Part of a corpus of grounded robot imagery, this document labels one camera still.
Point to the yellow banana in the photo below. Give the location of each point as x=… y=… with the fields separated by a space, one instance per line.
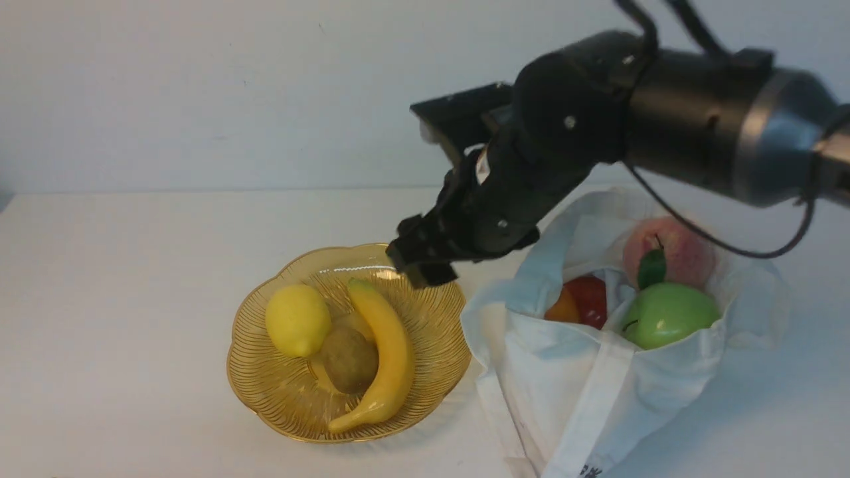
x=393 y=382

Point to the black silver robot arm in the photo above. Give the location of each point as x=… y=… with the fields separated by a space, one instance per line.
x=746 y=130

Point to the yellow lemon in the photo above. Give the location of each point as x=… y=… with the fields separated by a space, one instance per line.
x=297 y=320

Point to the green apple with leaf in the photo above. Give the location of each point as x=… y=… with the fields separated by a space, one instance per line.
x=665 y=312

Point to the pink red apple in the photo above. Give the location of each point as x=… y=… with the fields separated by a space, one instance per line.
x=690 y=260

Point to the brown kiwi fruit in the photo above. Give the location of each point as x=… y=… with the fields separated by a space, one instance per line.
x=350 y=360

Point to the amber ribbed plastic fruit bowl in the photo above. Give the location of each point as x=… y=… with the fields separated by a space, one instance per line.
x=295 y=397

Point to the orange red fruit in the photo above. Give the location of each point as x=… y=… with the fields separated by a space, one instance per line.
x=582 y=301

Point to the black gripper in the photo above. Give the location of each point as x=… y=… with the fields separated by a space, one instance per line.
x=566 y=116

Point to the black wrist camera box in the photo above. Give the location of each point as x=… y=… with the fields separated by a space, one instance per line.
x=466 y=120

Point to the white cloth tote bag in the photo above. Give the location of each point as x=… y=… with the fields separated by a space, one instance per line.
x=567 y=400

